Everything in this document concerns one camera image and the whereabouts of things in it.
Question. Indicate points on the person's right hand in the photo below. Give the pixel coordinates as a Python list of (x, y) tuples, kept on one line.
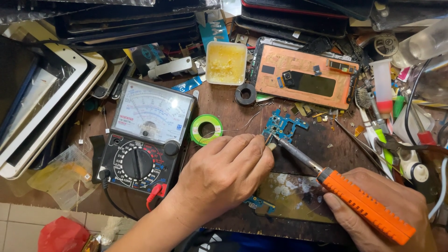
[(392, 196)]

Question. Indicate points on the person's left hand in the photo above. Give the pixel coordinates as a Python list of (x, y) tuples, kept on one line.
[(217, 175)]

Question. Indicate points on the white round device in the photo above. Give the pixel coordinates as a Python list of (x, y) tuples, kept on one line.
[(414, 168)]

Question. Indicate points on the green solder spool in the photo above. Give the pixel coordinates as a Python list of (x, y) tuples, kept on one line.
[(196, 131)]

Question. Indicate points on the small blue connector board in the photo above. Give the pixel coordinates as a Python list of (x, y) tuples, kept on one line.
[(259, 203)]

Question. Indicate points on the metal tweezers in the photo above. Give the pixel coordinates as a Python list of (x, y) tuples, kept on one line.
[(357, 143)]

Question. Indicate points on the red probe plug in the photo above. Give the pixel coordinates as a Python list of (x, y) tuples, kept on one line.
[(155, 194)]

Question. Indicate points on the cracked dark phone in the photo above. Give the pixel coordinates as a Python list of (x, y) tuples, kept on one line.
[(290, 196)]

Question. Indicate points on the black analog multimeter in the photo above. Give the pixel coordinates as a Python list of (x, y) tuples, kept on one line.
[(147, 140)]

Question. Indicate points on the blue phone circuit board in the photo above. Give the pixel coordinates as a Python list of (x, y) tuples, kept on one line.
[(281, 127)]

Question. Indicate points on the person's dark clothing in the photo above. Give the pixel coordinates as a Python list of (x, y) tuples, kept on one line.
[(266, 242)]

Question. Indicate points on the green marker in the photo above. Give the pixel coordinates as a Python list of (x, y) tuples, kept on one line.
[(398, 106)]

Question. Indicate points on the blue flex strip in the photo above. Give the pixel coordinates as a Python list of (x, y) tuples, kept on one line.
[(187, 84)]

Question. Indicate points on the white toothbrush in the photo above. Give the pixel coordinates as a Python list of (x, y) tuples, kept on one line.
[(364, 105)]

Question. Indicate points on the clear syringe with red paste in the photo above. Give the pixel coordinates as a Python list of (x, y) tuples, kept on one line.
[(382, 87)]

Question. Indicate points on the scattered metal shield pieces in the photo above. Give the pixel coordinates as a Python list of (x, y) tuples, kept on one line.
[(308, 110)]

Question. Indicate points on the tub of yellow flux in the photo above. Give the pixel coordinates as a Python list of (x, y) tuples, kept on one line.
[(225, 63)]

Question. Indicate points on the copper backed phone screen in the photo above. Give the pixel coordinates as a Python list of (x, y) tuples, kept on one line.
[(301, 91)]

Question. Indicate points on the black flat strip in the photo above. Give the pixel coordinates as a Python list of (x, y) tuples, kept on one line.
[(97, 157)]

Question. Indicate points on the black printed packet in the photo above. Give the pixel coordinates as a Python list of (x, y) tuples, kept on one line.
[(148, 57)]

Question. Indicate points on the gold flex connector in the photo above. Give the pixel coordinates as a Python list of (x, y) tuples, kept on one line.
[(341, 66)]

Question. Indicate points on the cyan paper card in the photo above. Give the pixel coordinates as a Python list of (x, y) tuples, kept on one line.
[(213, 33)]

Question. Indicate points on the clear plastic packet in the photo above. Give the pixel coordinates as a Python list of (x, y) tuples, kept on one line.
[(66, 175)]

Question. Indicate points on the round wick reel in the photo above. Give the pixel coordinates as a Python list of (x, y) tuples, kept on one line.
[(386, 44)]

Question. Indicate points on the clear plastic bottle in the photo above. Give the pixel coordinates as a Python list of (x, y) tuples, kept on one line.
[(423, 42)]

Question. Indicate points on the red plastic bag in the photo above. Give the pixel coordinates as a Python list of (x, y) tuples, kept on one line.
[(63, 236)]

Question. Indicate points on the stack of dark tablets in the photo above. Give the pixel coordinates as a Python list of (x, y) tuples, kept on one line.
[(133, 24)]

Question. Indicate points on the stack of white tablets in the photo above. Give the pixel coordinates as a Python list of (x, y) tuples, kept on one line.
[(52, 115)]

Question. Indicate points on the silver metal bracket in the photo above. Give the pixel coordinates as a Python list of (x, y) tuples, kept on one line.
[(171, 68)]

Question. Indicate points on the black camera module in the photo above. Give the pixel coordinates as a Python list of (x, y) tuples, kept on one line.
[(288, 78)]

